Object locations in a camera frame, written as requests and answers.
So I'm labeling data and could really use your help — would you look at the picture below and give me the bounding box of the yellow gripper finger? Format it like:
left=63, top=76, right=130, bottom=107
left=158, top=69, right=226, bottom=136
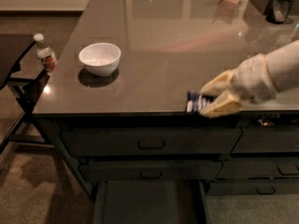
left=200, top=69, right=235, bottom=96
left=199, top=90, right=243, bottom=119

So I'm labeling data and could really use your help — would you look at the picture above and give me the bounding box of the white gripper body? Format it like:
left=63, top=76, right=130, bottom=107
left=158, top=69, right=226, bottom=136
left=232, top=54, right=278, bottom=104

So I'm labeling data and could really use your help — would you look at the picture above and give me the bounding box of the open bottom left drawer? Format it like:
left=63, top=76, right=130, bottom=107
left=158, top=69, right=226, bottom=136
left=93, top=180, right=210, bottom=224

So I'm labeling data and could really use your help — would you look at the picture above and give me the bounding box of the top left drawer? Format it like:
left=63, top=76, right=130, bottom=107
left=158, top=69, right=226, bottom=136
left=60, top=128, right=242, bottom=157

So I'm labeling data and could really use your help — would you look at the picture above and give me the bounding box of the bottom right drawer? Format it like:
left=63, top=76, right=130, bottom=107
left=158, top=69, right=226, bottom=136
left=206, top=180, right=299, bottom=195

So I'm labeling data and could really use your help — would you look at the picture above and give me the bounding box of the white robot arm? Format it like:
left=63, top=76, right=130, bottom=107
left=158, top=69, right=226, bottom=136
left=199, top=40, right=299, bottom=119

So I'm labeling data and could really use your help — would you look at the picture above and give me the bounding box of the blue rxbar blueberry wrapper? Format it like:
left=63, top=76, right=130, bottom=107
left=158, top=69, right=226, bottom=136
left=186, top=91, right=215, bottom=113

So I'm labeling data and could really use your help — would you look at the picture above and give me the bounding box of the dark chair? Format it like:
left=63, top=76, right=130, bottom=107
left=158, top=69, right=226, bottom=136
left=0, top=34, right=50, bottom=153

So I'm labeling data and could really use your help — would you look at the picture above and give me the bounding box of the dark metal cup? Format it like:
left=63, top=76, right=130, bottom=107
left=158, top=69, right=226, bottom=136
left=266, top=0, right=296, bottom=24

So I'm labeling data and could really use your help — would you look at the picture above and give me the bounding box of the top right drawer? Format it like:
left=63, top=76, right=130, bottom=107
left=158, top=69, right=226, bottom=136
left=233, top=126, right=299, bottom=154

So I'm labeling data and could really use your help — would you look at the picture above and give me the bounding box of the middle left drawer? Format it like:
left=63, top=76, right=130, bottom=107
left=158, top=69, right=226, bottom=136
left=79, top=160, right=222, bottom=182

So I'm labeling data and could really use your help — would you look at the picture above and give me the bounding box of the middle right drawer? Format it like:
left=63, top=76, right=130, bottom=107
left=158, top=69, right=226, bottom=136
left=218, top=159, right=299, bottom=180

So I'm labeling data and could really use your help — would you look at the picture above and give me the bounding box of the white ceramic bowl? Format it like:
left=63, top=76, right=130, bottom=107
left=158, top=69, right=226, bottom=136
left=78, top=42, right=121, bottom=77

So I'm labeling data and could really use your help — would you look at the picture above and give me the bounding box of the clear plastic water bottle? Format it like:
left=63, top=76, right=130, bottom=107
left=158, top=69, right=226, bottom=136
left=34, top=34, right=58, bottom=76

